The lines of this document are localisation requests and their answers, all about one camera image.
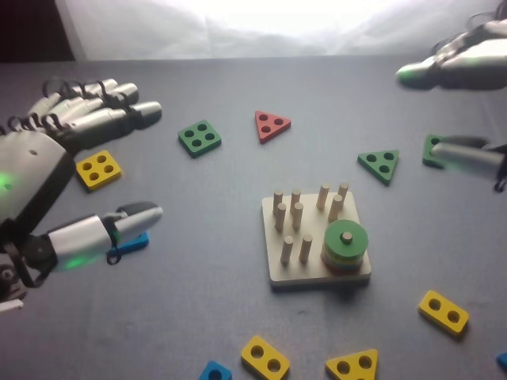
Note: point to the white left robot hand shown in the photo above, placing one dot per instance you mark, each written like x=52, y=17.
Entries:
x=31, y=174

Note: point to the round discs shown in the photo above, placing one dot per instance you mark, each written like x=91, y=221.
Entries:
x=344, y=245

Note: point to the yellow four-hole square block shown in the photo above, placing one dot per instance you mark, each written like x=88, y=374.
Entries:
x=99, y=171

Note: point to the blue four-hole square block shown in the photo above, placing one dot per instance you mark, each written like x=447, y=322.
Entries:
x=132, y=243

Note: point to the green four-hole square block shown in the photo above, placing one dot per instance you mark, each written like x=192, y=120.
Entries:
x=199, y=138

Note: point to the red three-hole triangle block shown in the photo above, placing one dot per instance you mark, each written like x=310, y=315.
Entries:
x=269, y=126

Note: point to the blue two-hole rectangle block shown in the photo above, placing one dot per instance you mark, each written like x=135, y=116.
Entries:
x=216, y=373

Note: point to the yellow two-hole rectangle block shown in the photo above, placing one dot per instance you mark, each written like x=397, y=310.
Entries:
x=264, y=358
x=443, y=313

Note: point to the wooden peg board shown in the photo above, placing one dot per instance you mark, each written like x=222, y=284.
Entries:
x=317, y=269

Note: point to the green three-hole triangle block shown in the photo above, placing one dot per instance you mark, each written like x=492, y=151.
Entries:
x=379, y=164

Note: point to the yellow three-hole triangle block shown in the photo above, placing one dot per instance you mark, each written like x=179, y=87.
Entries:
x=353, y=366

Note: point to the green two-hole rectangle block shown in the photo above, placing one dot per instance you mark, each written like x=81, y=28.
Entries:
x=428, y=152

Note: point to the blue wooden shape block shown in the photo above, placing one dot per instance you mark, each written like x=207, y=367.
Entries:
x=503, y=362

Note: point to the grey table cloth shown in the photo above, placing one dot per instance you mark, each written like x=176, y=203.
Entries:
x=198, y=257

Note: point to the white backdrop sheet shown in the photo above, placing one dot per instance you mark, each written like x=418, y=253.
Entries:
x=257, y=27

